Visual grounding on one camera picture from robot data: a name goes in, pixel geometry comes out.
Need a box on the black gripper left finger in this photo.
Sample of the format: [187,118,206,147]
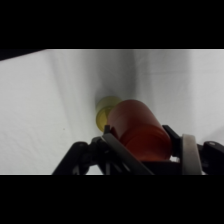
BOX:
[51,124,155,176]

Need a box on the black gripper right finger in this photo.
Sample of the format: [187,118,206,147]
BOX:
[162,124,224,176]

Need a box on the orange plastic cup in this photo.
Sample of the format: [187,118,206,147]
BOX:
[106,98,173,163]

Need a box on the white tablecloth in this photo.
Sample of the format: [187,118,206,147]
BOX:
[0,49,224,176]

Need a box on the yellow plastic cup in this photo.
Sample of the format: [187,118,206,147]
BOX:
[95,95,123,133]

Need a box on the black curtain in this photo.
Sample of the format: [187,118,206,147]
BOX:
[0,49,48,62]

